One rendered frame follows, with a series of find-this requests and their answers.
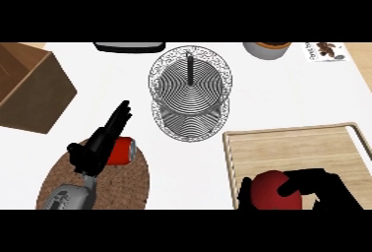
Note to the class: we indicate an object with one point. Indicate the white printed packet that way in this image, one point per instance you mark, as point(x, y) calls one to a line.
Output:
point(325, 51)

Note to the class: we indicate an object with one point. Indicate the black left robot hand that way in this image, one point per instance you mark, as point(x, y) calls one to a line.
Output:
point(94, 148)

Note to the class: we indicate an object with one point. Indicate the brown cardboard box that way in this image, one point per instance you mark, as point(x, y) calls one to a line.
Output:
point(31, 86)

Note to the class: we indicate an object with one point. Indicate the brown round woven placemat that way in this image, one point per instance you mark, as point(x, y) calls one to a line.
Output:
point(112, 182)

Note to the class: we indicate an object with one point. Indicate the pale wooden tray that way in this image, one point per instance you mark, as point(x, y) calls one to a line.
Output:
point(298, 154)

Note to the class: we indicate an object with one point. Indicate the red tomato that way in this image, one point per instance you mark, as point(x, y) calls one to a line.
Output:
point(271, 192)

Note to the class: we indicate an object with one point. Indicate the red can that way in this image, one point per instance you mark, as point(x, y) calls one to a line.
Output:
point(121, 150)

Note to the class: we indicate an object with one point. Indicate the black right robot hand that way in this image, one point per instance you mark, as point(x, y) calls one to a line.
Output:
point(325, 187)

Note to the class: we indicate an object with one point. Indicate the grey pot with brown rim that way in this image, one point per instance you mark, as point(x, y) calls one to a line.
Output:
point(265, 50)

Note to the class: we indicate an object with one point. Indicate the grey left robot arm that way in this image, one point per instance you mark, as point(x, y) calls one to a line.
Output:
point(68, 197)

